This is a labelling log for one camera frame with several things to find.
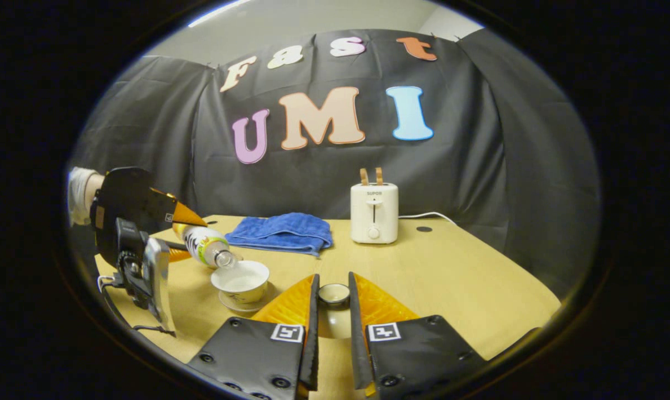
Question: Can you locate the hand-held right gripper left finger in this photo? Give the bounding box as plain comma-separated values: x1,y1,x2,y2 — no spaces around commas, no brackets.
188,273,320,399

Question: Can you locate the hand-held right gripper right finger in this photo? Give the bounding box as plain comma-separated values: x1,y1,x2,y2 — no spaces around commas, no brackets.
348,272,487,398

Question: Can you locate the clear plastic water bottle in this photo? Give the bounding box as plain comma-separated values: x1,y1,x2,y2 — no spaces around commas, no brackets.
172,222,241,270

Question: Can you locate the cream ceramic teacup lid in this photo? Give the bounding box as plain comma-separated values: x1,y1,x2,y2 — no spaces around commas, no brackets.
317,283,351,339

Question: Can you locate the cream ceramic teacup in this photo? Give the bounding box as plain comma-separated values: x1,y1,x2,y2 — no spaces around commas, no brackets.
211,260,271,304

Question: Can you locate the cream ceramic saucer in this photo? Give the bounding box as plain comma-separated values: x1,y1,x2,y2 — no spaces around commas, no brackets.
218,283,274,313

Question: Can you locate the blue folded towel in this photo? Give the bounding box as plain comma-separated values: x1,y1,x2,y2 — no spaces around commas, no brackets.
225,212,334,257

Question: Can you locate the white toaster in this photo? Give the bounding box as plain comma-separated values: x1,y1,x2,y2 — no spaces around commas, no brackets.
351,183,399,244

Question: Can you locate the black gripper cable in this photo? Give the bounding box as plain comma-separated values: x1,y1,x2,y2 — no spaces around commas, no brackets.
98,275,176,337

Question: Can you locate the white toaster cable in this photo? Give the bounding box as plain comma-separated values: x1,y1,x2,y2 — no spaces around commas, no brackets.
398,212,458,226

